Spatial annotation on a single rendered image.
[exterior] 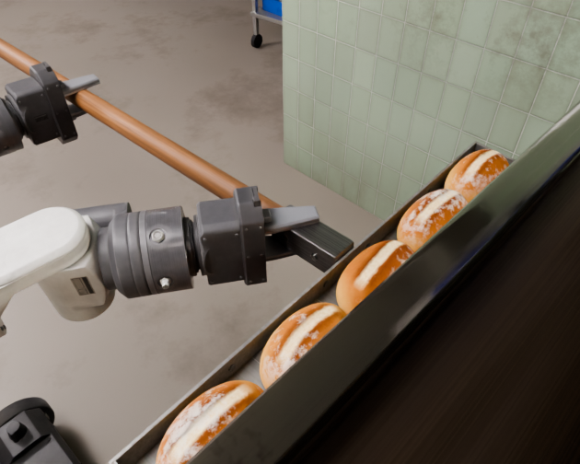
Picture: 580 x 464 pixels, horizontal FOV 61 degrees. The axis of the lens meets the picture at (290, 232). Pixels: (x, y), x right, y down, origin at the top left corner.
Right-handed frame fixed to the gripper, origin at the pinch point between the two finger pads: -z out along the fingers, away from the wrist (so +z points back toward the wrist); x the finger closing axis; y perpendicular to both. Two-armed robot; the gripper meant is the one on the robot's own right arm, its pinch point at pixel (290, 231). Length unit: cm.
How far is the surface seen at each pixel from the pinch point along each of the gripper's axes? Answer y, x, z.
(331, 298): 8.7, 1.4, -2.4
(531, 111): -81, 42, -95
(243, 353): 14.1, -0.3, 7.1
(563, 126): 20.3, -24.3, -9.0
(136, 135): -21.9, -0.5, 16.4
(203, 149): -194, 118, 7
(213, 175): -10.2, -1.2, 7.2
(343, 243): 4.5, -1.7, -4.6
